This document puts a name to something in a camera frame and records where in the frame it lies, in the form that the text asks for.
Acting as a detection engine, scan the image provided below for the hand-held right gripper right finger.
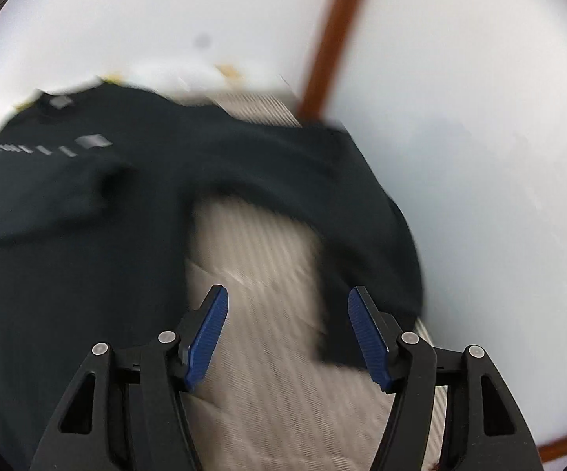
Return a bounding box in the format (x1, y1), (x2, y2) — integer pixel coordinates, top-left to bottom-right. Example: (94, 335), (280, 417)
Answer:
(347, 285), (543, 471)

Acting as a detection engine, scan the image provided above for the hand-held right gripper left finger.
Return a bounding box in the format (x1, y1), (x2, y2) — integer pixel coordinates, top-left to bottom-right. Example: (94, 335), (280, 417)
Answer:
(29, 283), (230, 471)

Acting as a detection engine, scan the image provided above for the black t-shirt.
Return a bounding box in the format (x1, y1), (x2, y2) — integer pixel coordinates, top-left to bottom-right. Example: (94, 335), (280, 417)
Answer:
(0, 81), (424, 471)

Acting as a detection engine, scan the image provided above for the striped quilted mattress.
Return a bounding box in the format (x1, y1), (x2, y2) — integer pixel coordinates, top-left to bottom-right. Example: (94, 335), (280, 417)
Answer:
(180, 89), (448, 471)

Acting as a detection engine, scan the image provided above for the brown wooden trim strip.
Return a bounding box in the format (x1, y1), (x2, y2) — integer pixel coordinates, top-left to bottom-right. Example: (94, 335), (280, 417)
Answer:
(537, 429), (567, 463)

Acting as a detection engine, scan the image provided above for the duck printed white pad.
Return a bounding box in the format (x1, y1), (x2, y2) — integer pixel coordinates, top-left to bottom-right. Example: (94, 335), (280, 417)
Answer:
(0, 61), (289, 150)

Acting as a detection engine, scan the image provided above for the brown wooden door frame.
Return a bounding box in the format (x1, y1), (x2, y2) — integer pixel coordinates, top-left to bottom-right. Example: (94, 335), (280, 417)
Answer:
(295, 0), (377, 119)

